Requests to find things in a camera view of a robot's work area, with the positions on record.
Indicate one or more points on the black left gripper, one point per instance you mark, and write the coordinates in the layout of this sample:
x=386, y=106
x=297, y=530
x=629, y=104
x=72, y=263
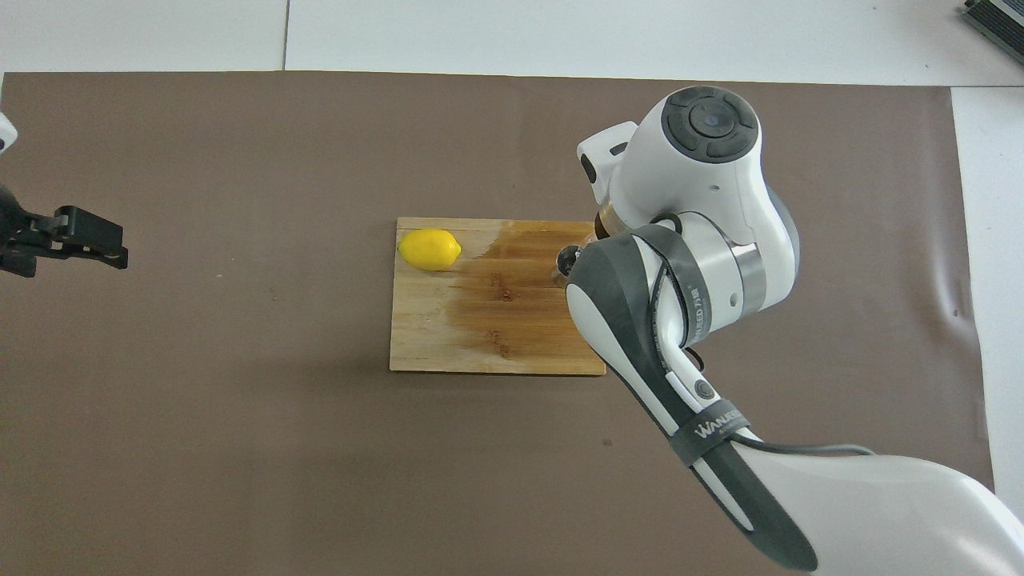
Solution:
x=16, y=240

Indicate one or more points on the steel double jigger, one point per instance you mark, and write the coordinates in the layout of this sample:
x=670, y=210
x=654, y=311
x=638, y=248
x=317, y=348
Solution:
x=566, y=258

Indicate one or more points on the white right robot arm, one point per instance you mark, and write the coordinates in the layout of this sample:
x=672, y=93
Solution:
x=704, y=184

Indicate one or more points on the brown paper table mat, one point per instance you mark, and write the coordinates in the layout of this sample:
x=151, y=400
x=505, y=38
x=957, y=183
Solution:
x=240, y=464

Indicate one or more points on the yellow lemon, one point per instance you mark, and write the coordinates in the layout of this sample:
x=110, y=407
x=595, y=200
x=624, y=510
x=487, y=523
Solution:
x=430, y=250

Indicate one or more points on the wooden cutting board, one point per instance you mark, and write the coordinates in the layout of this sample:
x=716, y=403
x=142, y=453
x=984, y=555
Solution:
x=480, y=320

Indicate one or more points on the grey finned metal device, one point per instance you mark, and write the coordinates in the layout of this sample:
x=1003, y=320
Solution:
x=1000, y=20

